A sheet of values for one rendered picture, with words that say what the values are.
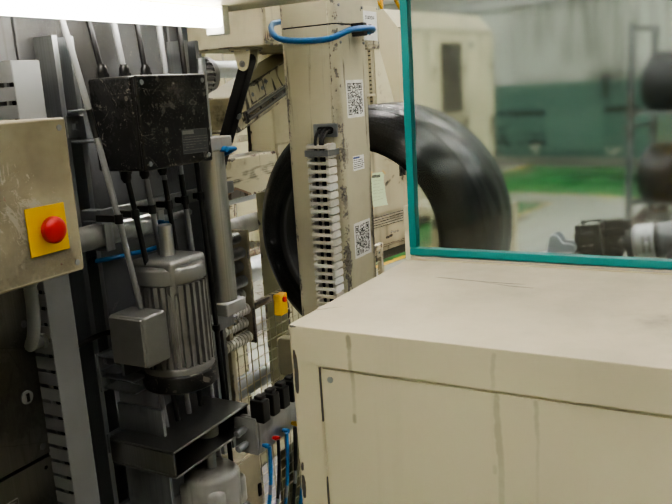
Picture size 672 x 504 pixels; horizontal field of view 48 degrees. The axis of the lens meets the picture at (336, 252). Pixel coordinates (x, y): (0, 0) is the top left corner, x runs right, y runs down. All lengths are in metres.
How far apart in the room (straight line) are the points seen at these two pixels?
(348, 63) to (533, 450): 0.96
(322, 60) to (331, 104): 0.09
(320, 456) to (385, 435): 0.10
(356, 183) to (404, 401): 0.80
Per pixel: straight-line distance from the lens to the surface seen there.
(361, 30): 1.56
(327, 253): 1.55
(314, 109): 1.55
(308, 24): 1.55
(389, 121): 1.72
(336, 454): 0.93
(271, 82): 2.04
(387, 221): 6.83
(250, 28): 1.81
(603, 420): 0.79
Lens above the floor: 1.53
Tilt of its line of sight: 12 degrees down
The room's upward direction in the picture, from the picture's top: 4 degrees counter-clockwise
